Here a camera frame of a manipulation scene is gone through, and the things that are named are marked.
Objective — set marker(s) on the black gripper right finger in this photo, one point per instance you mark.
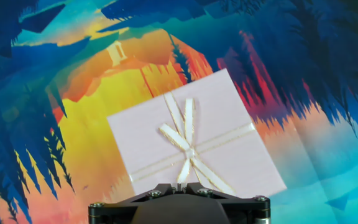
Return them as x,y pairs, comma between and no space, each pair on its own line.
244,205

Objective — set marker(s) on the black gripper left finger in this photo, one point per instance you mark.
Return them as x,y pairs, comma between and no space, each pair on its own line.
117,207

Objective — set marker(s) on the colourful forest print cloth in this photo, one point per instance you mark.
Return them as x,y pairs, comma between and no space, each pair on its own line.
42,93

